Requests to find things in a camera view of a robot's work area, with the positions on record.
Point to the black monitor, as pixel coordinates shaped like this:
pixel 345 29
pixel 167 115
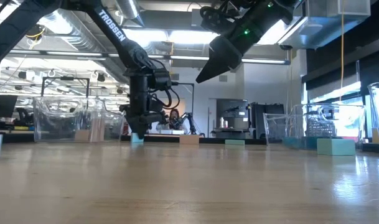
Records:
pixel 2 105

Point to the round silver air duct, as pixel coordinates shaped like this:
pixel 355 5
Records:
pixel 128 9

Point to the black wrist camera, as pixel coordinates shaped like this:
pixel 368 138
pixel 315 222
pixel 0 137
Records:
pixel 161 80
pixel 218 20

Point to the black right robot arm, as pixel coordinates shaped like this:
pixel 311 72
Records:
pixel 284 6

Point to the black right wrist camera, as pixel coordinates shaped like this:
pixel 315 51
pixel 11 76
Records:
pixel 218 20

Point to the silver duct box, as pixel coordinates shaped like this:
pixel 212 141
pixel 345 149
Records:
pixel 332 25

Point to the white bottle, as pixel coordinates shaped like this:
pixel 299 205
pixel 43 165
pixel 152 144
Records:
pixel 226 124
pixel 221 122

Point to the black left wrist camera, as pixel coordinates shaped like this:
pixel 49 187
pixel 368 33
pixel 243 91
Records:
pixel 161 80

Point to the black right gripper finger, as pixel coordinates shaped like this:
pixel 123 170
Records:
pixel 226 59
pixel 212 53

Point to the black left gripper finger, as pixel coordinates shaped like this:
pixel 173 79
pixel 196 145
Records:
pixel 144 124
pixel 136 126

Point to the black storage cabinet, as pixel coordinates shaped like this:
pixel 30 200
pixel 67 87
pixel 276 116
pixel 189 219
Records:
pixel 267 121

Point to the large light green block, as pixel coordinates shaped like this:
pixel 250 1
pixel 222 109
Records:
pixel 336 147

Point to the light green rectangular block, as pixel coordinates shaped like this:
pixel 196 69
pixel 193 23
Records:
pixel 235 142

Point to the grey equipment cabinet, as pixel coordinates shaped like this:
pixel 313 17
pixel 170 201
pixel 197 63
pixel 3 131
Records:
pixel 232 109

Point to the long ceiling light strip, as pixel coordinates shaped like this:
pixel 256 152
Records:
pixel 68 53
pixel 264 61

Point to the blue rectangular block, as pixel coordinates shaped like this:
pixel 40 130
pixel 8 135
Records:
pixel 293 143

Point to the black background robot arm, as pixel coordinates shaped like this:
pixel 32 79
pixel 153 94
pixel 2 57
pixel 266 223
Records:
pixel 189 119

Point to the person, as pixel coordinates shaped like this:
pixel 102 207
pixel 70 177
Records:
pixel 174 115

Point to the plain wooden block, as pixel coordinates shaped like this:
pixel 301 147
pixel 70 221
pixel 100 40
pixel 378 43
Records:
pixel 82 136
pixel 97 130
pixel 189 139

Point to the tan box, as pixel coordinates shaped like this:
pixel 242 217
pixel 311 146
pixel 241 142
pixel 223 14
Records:
pixel 376 136

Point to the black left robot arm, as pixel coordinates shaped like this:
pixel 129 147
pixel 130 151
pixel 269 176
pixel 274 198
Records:
pixel 130 49

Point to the light green triangle block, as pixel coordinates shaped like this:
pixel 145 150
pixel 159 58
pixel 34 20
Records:
pixel 133 139

